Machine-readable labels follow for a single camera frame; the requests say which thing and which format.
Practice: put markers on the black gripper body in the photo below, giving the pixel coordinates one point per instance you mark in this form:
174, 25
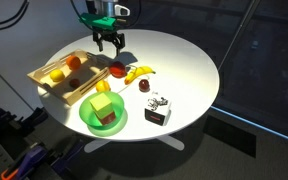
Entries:
108, 34

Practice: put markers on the red apple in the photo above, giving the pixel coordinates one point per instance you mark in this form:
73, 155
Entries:
118, 69

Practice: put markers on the light wooden slatted crate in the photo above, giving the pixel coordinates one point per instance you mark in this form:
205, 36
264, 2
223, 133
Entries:
67, 93

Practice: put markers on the yellow banana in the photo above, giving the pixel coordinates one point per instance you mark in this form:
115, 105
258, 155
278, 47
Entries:
137, 72

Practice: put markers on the orange fruit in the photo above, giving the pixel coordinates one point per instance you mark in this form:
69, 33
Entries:
73, 62

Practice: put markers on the small yellow-orange fruit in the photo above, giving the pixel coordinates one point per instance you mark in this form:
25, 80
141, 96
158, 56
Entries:
103, 86

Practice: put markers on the dark red plum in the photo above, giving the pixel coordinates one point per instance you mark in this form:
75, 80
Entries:
144, 85

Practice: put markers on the small red strawberry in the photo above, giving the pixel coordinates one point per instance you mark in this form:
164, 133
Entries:
74, 83

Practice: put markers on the yellow lemon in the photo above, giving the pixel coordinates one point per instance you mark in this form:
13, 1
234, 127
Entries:
57, 75

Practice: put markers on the yellow-green cube block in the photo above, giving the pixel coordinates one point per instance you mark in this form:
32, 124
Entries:
101, 105

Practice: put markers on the brown block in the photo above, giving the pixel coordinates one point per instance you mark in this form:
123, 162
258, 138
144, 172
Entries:
108, 118

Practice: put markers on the green translucent bowl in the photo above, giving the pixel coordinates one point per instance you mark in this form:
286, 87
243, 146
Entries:
85, 115

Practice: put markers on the white patterned cube box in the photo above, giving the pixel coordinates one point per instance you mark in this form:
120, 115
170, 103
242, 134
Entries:
157, 110

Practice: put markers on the purple black clamp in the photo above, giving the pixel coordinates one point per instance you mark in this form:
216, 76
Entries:
67, 156

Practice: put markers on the metal window mullion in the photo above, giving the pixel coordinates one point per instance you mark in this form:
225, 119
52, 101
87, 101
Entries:
239, 33

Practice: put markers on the purple clamp orange tip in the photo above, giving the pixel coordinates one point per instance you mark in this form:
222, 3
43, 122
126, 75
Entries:
27, 161

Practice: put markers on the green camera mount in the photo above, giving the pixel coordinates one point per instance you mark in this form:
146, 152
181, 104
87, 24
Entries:
99, 21

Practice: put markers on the white table pedestal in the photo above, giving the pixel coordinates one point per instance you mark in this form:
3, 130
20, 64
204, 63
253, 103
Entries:
170, 141

